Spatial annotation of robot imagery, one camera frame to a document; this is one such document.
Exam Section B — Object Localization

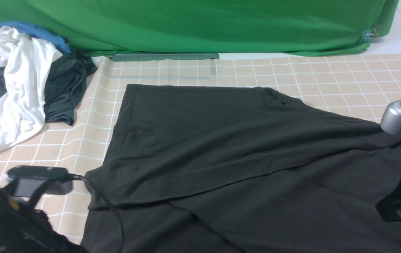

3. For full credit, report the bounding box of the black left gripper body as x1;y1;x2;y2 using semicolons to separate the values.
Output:
0;180;87;253

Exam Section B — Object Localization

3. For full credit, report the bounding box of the green backdrop cloth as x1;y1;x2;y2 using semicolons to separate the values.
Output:
0;0;399;57

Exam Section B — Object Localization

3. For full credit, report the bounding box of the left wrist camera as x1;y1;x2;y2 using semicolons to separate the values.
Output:
7;165;73;197

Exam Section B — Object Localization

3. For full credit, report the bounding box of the blue crumpled garment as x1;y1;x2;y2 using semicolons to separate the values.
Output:
0;21;71;111

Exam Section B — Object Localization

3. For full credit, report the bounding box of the blue binder clip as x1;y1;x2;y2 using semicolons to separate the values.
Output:
360;29;379;44

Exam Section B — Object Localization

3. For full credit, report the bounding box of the white crumpled shirt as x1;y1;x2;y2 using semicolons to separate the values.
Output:
0;27;62;152

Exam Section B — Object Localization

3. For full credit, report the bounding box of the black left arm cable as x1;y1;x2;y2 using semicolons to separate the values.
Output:
67;174;125;253

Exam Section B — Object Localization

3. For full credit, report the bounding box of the gray long-sleeved shirt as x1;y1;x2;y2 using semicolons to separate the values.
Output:
81;84;401;253

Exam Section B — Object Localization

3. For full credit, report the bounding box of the beige checkered tablecloth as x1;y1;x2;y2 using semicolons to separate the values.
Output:
0;54;401;248

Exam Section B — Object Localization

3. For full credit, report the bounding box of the dark gray crumpled garment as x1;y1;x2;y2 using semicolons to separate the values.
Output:
0;49;97;125

